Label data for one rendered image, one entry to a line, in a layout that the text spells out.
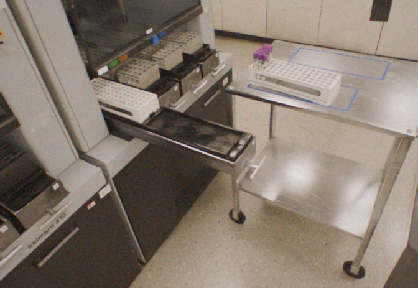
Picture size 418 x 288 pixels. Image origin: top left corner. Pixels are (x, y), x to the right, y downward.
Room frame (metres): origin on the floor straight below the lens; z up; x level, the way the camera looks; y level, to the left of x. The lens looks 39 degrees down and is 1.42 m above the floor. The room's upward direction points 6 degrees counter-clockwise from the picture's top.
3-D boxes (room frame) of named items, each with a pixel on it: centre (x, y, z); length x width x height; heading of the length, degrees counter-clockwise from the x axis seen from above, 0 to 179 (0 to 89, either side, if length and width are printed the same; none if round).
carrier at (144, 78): (1.07, 0.21, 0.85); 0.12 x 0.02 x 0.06; 145
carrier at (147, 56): (1.25, 0.19, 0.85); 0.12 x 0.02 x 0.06; 144
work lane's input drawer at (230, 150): (0.85, 0.16, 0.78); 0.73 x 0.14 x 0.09; 54
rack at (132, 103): (0.95, 0.31, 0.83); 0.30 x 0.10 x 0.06; 54
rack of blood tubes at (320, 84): (0.94, -0.30, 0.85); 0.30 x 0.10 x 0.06; 49
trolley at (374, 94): (0.98, -0.45, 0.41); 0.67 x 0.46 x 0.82; 54
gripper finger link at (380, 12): (0.54, -0.32, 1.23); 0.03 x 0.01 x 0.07; 55
